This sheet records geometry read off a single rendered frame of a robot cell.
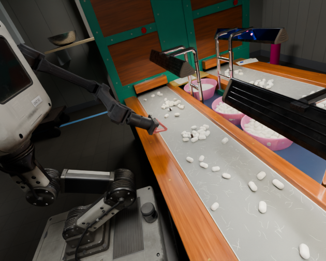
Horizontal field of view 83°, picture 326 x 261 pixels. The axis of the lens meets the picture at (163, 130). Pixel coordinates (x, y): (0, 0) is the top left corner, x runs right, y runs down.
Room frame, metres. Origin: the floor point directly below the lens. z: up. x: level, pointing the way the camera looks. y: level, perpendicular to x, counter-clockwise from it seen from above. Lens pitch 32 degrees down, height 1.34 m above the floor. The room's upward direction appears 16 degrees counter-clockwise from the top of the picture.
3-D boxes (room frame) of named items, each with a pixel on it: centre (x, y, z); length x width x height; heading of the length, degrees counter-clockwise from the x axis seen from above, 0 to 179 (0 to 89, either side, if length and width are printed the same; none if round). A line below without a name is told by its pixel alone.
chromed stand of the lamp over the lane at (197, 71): (1.21, -0.22, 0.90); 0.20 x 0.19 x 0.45; 10
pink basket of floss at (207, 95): (1.41, -0.39, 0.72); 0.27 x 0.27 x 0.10
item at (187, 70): (1.20, -0.14, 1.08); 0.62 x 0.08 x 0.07; 10
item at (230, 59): (1.27, -0.62, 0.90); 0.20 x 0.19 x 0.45; 10
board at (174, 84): (1.63, -0.36, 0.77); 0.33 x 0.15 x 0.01; 100
